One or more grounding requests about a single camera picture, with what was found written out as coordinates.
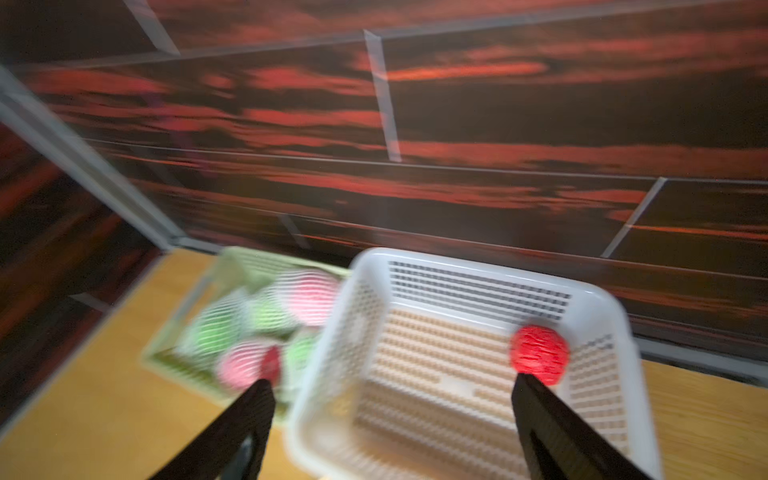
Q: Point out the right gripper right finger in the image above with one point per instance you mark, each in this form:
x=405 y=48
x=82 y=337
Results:
x=557 y=443

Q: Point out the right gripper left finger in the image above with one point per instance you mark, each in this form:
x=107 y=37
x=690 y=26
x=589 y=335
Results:
x=233 y=446

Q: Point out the red apple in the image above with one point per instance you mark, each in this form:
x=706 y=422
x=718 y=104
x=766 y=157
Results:
x=539 y=351

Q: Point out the green apple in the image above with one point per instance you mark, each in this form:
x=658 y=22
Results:
x=296 y=355
x=265 y=314
x=215 y=329

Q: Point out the pink apple in net front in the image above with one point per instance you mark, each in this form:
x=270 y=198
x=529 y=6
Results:
x=249 y=361

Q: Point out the green plastic basket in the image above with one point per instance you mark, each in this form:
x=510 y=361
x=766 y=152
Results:
x=234 y=268

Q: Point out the white plastic basket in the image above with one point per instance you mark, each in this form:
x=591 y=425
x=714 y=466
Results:
x=411 y=378

